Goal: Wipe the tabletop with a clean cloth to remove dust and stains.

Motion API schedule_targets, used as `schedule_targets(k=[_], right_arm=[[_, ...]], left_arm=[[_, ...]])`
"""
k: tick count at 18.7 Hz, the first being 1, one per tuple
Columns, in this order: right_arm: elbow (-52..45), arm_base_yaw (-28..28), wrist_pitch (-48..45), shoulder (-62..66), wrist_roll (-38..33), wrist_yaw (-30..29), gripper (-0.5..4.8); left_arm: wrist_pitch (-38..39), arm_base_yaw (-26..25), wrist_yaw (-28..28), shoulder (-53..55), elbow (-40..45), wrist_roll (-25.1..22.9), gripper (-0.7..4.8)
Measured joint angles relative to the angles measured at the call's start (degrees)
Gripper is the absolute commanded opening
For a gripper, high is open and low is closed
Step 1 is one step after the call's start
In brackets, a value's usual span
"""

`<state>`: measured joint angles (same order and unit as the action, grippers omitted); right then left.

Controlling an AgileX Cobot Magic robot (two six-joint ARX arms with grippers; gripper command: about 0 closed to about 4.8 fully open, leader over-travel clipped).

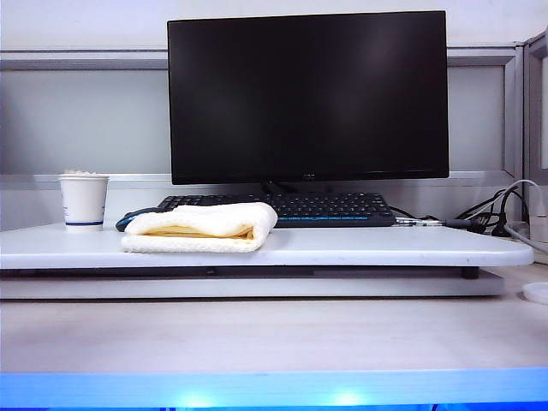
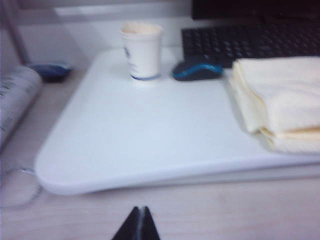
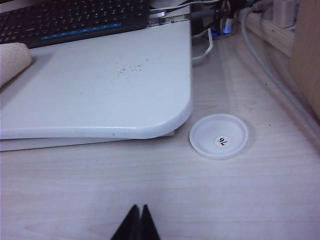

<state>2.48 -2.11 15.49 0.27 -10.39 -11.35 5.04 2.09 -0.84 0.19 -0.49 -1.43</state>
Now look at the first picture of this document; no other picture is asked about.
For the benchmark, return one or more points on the white paper cup blue stripe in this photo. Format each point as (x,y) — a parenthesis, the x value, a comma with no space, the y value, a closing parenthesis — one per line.
(84,201)

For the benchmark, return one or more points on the crumpled white tissue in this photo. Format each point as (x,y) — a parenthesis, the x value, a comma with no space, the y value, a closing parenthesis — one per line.
(81,172)

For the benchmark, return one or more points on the cream microfiber cloth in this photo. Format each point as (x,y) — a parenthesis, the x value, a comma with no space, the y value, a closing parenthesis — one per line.
(201,222)

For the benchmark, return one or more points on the black and blue mouse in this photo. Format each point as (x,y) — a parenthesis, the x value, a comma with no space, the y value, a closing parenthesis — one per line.
(128,217)

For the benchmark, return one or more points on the white desk riser platform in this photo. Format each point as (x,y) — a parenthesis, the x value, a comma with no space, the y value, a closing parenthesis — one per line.
(364,248)

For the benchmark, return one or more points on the white round disc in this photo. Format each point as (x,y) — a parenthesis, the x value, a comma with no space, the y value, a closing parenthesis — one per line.
(537,293)

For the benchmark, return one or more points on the grey side partition frame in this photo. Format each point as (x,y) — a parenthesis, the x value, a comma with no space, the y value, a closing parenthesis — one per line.
(535,107)

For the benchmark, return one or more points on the silver plug with black adapter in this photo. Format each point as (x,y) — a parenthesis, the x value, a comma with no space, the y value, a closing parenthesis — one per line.
(428,222)

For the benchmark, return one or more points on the black riser foot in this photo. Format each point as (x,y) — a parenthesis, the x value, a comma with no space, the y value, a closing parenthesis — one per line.
(470,273)

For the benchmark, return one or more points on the black keyboard with blue edge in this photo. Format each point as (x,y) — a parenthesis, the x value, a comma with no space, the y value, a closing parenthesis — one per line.
(334,210)

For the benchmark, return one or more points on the black computer monitor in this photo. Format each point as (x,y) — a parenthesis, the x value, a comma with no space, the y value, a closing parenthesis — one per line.
(308,98)

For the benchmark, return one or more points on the grey framed partition panel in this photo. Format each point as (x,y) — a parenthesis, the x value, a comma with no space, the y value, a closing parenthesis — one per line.
(85,120)

